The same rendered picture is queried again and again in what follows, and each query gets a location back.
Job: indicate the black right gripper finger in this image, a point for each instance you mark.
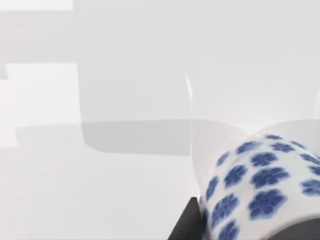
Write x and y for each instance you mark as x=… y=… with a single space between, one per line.
x=188 y=222

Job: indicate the white cup with blue flowers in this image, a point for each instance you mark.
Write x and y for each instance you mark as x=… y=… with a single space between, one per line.
x=260 y=185

